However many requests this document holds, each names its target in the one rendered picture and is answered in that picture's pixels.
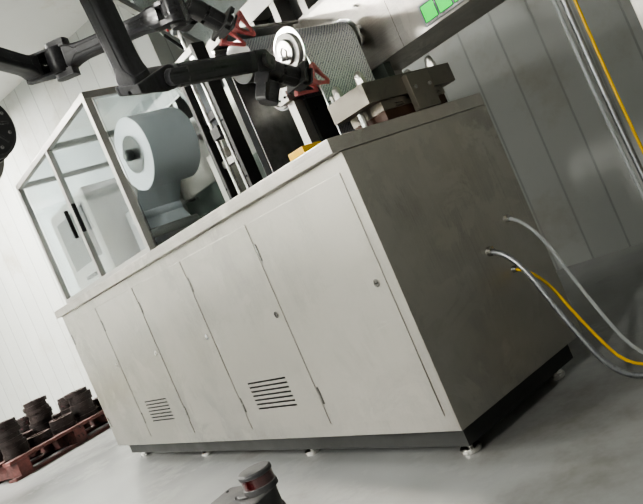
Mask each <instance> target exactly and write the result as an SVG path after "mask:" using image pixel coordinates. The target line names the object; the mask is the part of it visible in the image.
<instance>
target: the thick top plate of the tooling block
mask: <svg viewBox="0 0 643 504"><path fill-rule="evenodd" d="M425 69H427V71H428V73H429V75H430V78H431V80H432V82H433V85H434V87H435V86H438V85H442V87H445V86H446V85H448V84H450V83H451V82H453V81H455V78H454V75H453V73H452V71H451V68H450V66H449V64H448V62H447V63H443V64H439V65H435V66H431V67H427V68H422V69H418V70H414V71H410V72H406V73H402V74H398V75H394V76H389V77H385V78H381V79H377V80H373V81H369V82H365V83H361V84H359V85H358V86H356V87H355V88H354V89H352V90H351V91H349V92H348V93H346V94H345V95H344V96H342V97H341V98H339V99H338V100H336V101H335V102H333V103H332V104H331V105H329V106H328V107H327V108H328V110H329V112H330V115H331V117H332V119H333V122H334V124H335V126H336V125H339V124H343V123H346V122H349V121H351V120H352V119H354V118H355V117H357V115H356V114H357V113H359V112H361V111H363V112H365V111H366V110H368V109H369V108H371V107H372V106H374V105H375V104H377V103H379V102H380V101H384V100H387V99H391V98H394V97H398V96H402V95H405V94H408V92H407V90H406V88H405V85H404V83H403V81H402V78H401V77H402V76H403V75H405V74H408V73H412V72H416V71H421V70H425Z"/></svg>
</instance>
